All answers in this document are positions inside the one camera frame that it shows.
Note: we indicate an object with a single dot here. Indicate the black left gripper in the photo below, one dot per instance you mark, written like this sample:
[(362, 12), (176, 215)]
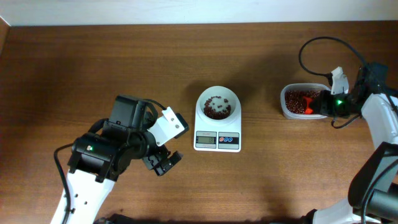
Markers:
[(161, 154)]

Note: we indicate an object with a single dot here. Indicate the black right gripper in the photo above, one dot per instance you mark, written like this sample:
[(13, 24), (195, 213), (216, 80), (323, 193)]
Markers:
[(321, 104)]

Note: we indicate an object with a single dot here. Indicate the red plastic measuring scoop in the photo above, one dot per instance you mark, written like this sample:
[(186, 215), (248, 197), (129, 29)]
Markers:
[(308, 101)]

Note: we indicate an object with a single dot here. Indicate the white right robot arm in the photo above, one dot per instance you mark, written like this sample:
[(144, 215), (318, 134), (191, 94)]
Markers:
[(372, 195)]

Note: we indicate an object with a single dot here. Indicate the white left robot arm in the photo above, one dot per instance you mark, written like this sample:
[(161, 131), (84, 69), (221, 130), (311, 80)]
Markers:
[(82, 196)]

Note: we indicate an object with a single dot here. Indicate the white digital kitchen scale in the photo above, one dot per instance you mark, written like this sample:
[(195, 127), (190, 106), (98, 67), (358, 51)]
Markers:
[(217, 136)]

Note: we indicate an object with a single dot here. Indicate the clear plastic bean container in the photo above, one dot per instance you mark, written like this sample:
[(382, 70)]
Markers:
[(300, 87)]

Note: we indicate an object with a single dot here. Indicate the red beans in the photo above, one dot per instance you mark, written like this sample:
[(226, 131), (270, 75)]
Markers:
[(296, 103)]

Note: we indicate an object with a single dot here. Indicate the white round bowl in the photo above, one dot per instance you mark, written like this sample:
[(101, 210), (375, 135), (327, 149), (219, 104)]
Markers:
[(218, 103)]

